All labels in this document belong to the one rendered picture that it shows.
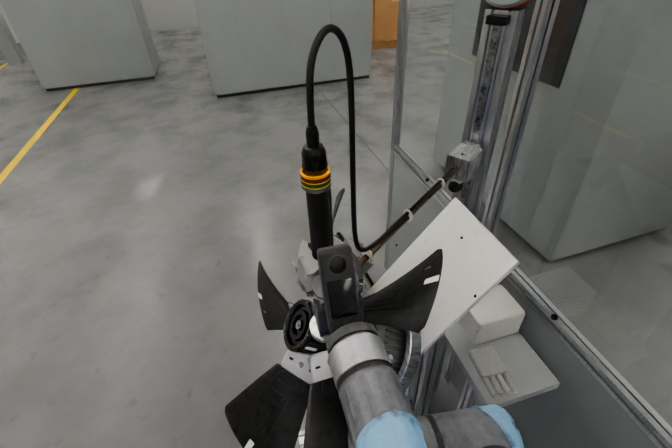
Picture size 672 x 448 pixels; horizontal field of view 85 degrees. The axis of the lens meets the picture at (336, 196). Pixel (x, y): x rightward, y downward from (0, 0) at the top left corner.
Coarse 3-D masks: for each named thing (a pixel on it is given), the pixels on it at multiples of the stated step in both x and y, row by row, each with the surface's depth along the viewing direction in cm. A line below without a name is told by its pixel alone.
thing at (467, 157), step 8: (464, 144) 108; (472, 144) 107; (480, 144) 106; (456, 152) 104; (464, 152) 104; (472, 152) 104; (480, 152) 104; (448, 160) 104; (456, 160) 103; (464, 160) 101; (472, 160) 101; (480, 160) 107; (448, 168) 106; (464, 168) 102; (472, 168) 104; (456, 176) 105; (464, 176) 103; (472, 176) 106
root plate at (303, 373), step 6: (288, 354) 89; (294, 354) 89; (300, 354) 89; (282, 360) 90; (288, 360) 89; (294, 360) 89; (300, 360) 89; (306, 360) 89; (282, 366) 89; (288, 366) 89; (294, 366) 89; (306, 366) 89; (294, 372) 89; (300, 372) 89; (306, 372) 89; (300, 378) 88; (306, 378) 88
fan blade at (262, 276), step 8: (264, 272) 109; (264, 280) 110; (264, 288) 110; (272, 288) 104; (264, 296) 112; (272, 296) 105; (280, 296) 100; (264, 304) 113; (272, 304) 107; (280, 304) 102; (272, 312) 110; (280, 312) 104; (264, 320) 117; (272, 320) 112; (280, 320) 107; (272, 328) 114; (280, 328) 110
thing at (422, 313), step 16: (432, 256) 78; (416, 272) 76; (432, 272) 71; (384, 288) 82; (400, 288) 74; (416, 288) 70; (432, 288) 67; (368, 304) 76; (384, 304) 72; (400, 304) 68; (416, 304) 66; (432, 304) 63; (368, 320) 71; (384, 320) 67; (400, 320) 65; (416, 320) 63
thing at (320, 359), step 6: (312, 354) 82; (318, 354) 82; (324, 354) 82; (312, 360) 81; (318, 360) 81; (324, 360) 81; (312, 366) 80; (324, 366) 80; (312, 372) 79; (318, 372) 79; (324, 372) 79; (330, 372) 79; (312, 378) 78; (318, 378) 78; (324, 378) 78
